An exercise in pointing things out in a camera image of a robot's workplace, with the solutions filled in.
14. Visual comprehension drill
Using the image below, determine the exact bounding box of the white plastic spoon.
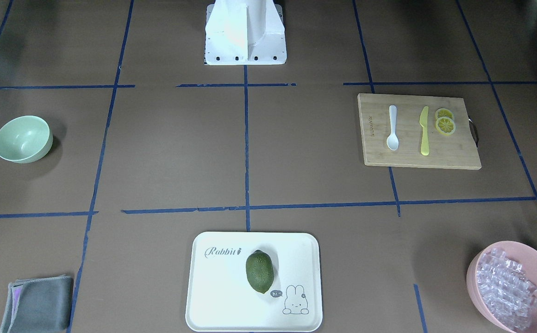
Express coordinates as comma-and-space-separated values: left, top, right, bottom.
386, 104, 400, 151

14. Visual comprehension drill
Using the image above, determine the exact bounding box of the light green bowl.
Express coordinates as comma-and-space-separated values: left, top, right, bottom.
0, 115, 54, 164

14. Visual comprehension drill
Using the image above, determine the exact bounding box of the pink bowl with ice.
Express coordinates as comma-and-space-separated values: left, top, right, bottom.
466, 241, 537, 333

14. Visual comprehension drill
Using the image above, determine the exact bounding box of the green avocado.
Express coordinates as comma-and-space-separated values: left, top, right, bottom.
245, 249, 275, 294

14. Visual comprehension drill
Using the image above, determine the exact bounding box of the white rabbit tray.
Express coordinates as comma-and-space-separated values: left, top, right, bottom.
185, 232, 323, 333

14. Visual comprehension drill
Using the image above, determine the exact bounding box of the bamboo cutting board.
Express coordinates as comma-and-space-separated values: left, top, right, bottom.
357, 93, 481, 170

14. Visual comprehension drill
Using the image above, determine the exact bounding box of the yellow plastic knife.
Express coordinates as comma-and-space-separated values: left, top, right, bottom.
419, 105, 430, 156

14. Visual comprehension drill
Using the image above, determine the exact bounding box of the rear lemon slice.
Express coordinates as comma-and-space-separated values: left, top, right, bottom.
435, 108, 455, 120

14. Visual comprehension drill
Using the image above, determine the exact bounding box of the grey folded cloth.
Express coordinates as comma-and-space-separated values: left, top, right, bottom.
0, 275, 74, 333

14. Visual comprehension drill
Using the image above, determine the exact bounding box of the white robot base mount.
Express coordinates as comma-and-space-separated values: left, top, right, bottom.
204, 0, 287, 66

